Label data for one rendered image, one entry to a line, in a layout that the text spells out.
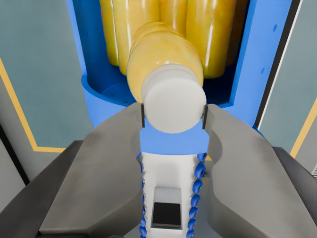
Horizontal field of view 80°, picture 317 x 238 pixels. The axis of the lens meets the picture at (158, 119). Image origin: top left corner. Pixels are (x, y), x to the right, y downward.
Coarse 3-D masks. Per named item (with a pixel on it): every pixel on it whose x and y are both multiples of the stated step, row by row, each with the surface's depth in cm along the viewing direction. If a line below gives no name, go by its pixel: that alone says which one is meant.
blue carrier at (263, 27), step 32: (96, 0) 31; (256, 0) 16; (288, 0) 19; (96, 32) 33; (256, 32) 17; (96, 64) 34; (256, 64) 19; (96, 96) 23; (128, 96) 36; (224, 96) 35; (256, 96) 23; (192, 128) 21
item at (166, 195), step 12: (156, 192) 70; (168, 192) 70; (180, 192) 70; (156, 204) 64; (168, 204) 64; (180, 204) 66; (156, 216) 60; (168, 216) 60; (180, 216) 60; (156, 228) 59; (168, 228) 59; (180, 228) 59
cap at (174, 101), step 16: (160, 80) 11; (176, 80) 11; (192, 80) 11; (144, 96) 11; (160, 96) 11; (176, 96) 11; (192, 96) 11; (144, 112) 12; (160, 112) 12; (176, 112) 12; (192, 112) 12; (160, 128) 12; (176, 128) 12
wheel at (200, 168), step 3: (198, 165) 61; (201, 165) 60; (198, 168) 60; (201, 168) 60; (204, 168) 61; (195, 171) 60; (198, 171) 59; (201, 171) 60; (204, 171) 62; (195, 174) 60; (198, 174) 59; (201, 174) 61; (198, 177) 60
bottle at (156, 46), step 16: (144, 32) 18; (160, 32) 16; (176, 32) 18; (144, 48) 14; (160, 48) 13; (176, 48) 13; (192, 48) 15; (128, 64) 15; (144, 64) 13; (160, 64) 13; (176, 64) 12; (192, 64) 13; (128, 80) 15; (144, 80) 13
